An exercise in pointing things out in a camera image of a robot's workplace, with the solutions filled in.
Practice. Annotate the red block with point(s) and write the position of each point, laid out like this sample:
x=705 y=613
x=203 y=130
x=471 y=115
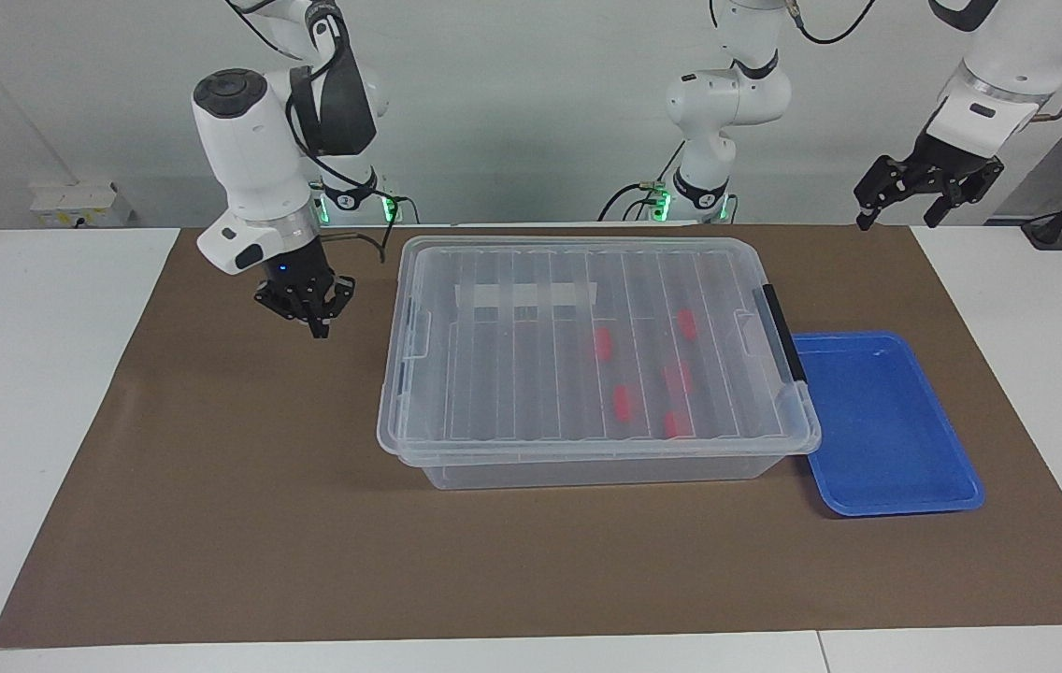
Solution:
x=623 y=403
x=676 y=424
x=686 y=324
x=602 y=344

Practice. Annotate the clear plastic storage box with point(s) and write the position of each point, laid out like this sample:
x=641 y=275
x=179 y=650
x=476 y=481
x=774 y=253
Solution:
x=587 y=473

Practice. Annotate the white tape strip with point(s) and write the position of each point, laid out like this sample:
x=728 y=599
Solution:
x=526 y=296

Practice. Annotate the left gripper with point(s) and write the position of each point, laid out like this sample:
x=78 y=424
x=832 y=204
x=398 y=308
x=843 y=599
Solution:
x=947 y=159

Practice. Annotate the blue plastic tray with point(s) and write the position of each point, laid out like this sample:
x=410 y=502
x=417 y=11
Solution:
x=882 y=425

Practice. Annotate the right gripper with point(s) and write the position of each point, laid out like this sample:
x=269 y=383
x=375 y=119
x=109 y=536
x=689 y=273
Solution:
x=295 y=262

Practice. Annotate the white socket box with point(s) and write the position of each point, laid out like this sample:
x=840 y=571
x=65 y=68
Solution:
x=78 y=204

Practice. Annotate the clear plastic box lid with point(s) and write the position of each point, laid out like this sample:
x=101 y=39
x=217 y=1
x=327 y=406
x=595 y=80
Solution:
x=512 y=374

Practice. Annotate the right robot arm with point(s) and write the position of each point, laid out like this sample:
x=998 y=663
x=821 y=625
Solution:
x=246 y=150

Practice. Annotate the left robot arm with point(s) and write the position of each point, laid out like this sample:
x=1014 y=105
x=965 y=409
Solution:
x=727 y=98

